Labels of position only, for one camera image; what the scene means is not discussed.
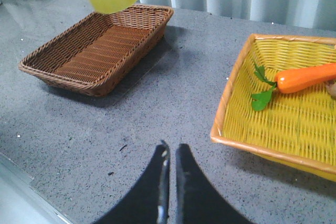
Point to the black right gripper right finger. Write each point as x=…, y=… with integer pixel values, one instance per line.
x=197, y=200

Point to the yellow woven basket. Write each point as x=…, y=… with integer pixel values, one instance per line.
x=298, y=129

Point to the orange toy carrot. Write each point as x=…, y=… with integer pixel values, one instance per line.
x=290, y=81

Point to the brown wicker basket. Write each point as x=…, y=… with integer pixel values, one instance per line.
x=94, y=55

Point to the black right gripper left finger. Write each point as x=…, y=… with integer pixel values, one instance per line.
x=148, y=200

